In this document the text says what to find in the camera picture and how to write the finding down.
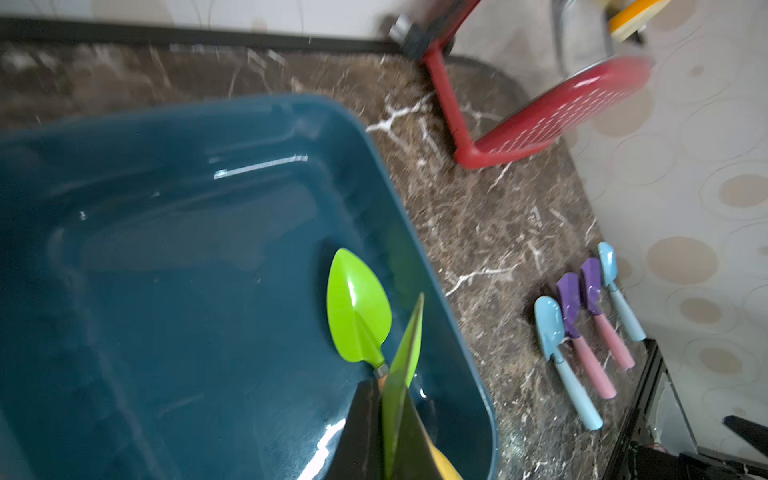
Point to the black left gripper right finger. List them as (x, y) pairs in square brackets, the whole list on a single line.
[(411, 455)]

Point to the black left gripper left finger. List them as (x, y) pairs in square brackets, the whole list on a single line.
[(359, 453)]

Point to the green shovel yellow handle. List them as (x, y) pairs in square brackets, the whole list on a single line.
[(401, 374)]

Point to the blue shovel light blue handle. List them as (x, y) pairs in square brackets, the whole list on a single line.
[(551, 332)]

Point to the purple shovel pink handle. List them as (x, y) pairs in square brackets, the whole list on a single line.
[(570, 301), (591, 284)]

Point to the teal plastic storage box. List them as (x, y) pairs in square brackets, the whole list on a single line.
[(163, 295)]

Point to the light blue shovel far right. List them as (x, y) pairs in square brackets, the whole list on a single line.
[(626, 315)]

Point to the red polka dot toaster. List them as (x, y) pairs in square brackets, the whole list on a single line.
[(535, 126)]

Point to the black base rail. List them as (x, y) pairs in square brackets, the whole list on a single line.
[(657, 441)]

